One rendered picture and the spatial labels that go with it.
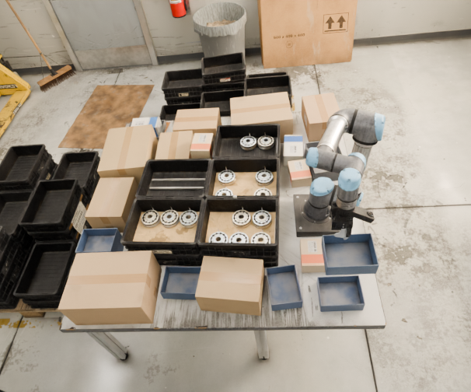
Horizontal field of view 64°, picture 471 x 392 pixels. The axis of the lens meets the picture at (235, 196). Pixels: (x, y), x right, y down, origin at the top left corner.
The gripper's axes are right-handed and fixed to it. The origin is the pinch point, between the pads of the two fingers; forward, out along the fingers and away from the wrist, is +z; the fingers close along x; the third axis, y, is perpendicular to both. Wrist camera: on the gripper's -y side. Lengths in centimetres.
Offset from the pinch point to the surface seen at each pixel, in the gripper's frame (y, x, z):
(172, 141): 96, -95, 17
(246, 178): 46, -63, 23
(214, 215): 64, -36, 26
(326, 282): 5.0, -3.0, 40.8
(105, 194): 130, -51, 21
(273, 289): 32, 0, 42
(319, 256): 8.2, -13.7, 33.2
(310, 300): 13.7, 6.0, 42.5
